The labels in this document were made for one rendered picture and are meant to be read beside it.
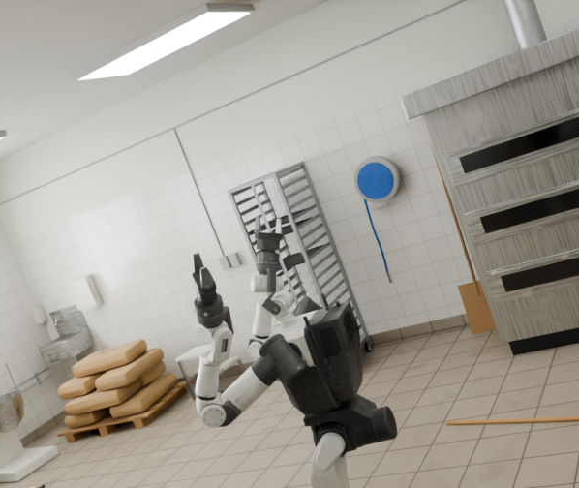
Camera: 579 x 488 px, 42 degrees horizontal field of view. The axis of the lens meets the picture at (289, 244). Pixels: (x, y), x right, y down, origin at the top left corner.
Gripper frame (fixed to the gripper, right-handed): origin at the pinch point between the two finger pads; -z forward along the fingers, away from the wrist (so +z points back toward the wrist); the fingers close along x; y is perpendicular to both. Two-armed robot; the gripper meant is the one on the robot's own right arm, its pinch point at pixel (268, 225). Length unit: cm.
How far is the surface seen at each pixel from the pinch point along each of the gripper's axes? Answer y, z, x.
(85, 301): 540, 44, -200
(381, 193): 199, -56, -296
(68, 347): 549, 93, -185
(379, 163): 196, -81, -288
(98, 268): 525, 8, -206
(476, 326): 136, 55, -343
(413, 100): 89, -100, -200
